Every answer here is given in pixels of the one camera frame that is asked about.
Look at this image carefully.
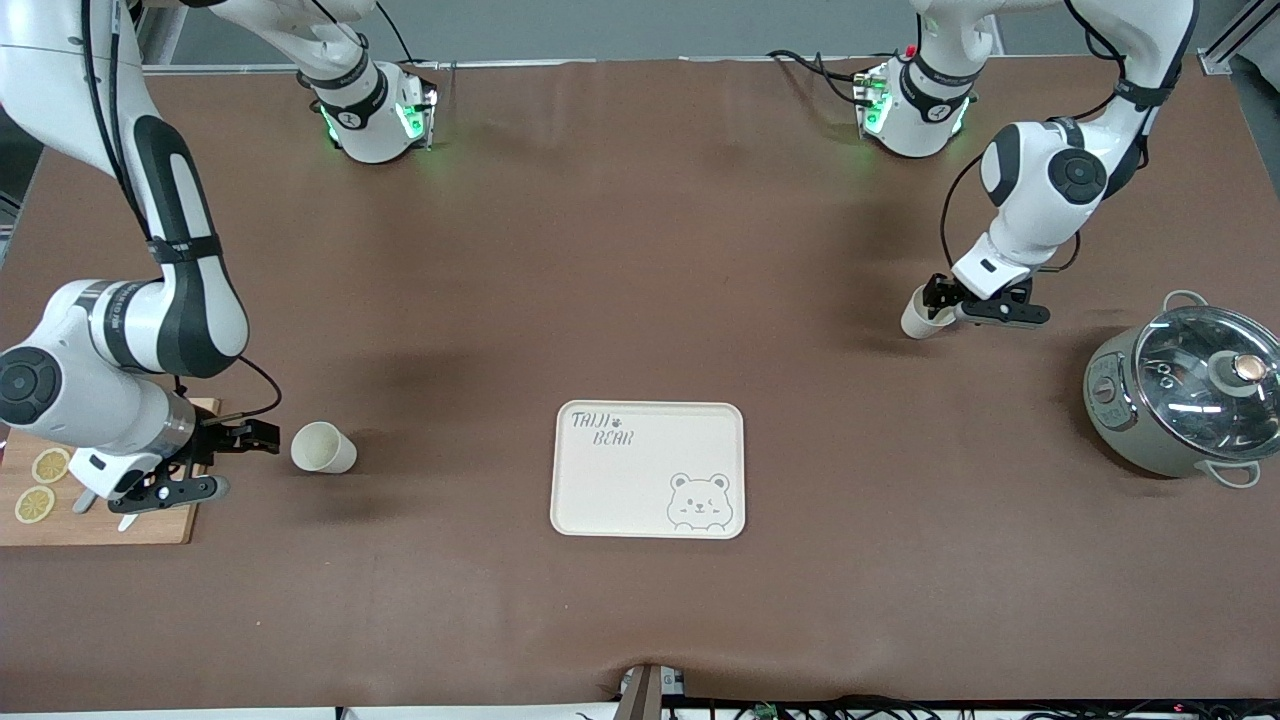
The white plastic cup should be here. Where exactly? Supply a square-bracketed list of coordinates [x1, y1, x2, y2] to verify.
[290, 421, 358, 475]
[900, 285, 956, 341]

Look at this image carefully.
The cream bear print tray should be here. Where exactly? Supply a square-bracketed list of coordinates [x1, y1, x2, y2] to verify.
[549, 401, 747, 541]

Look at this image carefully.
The bamboo cutting board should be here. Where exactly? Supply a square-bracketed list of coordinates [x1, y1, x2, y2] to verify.
[0, 398, 221, 547]

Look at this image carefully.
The grey pot with glass lid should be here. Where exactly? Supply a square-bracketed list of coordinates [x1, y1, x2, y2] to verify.
[1083, 290, 1280, 489]

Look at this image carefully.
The glass pot lid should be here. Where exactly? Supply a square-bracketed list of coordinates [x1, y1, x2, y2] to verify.
[1133, 305, 1280, 463]

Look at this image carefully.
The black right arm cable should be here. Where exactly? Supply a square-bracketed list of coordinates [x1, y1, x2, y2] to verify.
[80, 0, 284, 421]

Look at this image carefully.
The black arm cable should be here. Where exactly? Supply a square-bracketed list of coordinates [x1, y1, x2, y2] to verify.
[940, 0, 1201, 276]
[80, 0, 284, 421]

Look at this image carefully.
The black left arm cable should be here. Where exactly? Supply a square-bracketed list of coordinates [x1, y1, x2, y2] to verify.
[940, 0, 1201, 276]

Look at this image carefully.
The black base cable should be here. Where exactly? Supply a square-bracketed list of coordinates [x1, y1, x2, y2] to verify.
[375, 0, 418, 66]
[768, 48, 873, 106]

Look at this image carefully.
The aluminium frame profile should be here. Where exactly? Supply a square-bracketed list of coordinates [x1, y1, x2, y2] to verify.
[1198, 0, 1280, 76]
[130, 0, 201, 69]

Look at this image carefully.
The brown camera mount post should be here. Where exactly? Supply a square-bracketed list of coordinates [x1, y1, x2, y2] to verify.
[615, 663, 686, 720]

